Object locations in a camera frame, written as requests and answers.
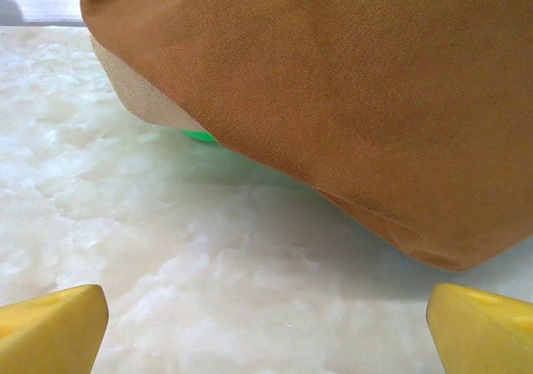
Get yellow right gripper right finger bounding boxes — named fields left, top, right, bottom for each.
left=426, top=282, right=533, bottom=374

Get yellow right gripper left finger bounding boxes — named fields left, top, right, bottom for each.
left=0, top=283, right=111, bottom=374

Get brown trousers with striped waistband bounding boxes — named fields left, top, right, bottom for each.
left=78, top=0, right=533, bottom=273

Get green plastic basket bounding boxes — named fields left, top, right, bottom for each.
left=182, top=127, right=219, bottom=145

